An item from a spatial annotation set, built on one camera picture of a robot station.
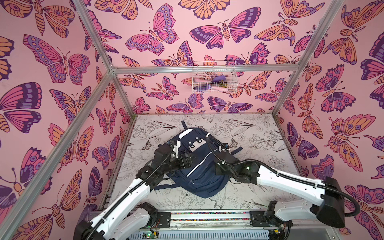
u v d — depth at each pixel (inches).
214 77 37.5
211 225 28.7
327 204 15.3
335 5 27.0
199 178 30.1
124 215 17.8
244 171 21.1
